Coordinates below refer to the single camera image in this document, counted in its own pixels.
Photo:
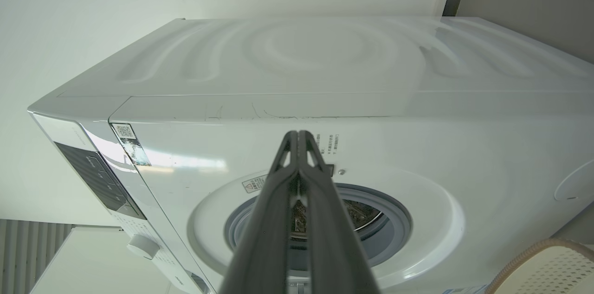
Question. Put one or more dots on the white warning label sticker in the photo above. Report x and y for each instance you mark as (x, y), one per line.
(252, 185)

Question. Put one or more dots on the beige perforated laundry basket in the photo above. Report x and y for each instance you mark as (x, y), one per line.
(552, 271)

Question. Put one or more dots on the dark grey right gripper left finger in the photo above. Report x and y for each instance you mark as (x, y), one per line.
(264, 229)

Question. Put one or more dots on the QR code sticker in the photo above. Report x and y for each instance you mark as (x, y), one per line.
(130, 143)

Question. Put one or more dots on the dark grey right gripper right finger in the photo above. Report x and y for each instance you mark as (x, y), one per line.
(332, 238)

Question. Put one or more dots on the grey rubber door gasket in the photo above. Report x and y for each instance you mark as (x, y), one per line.
(395, 229)

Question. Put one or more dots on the grey ribbed wall panel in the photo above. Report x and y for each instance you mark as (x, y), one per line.
(28, 257)

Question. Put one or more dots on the dark washing machine control panel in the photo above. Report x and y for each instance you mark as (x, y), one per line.
(103, 179)

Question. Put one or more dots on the stainless steel washing machine drum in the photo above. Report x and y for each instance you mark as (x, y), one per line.
(363, 215)

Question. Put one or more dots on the white round filter access cover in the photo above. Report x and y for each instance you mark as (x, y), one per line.
(577, 182)

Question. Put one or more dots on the white front-load washing machine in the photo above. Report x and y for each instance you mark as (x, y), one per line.
(325, 76)

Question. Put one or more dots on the white washing machine dial knob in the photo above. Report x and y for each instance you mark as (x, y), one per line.
(143, 246)

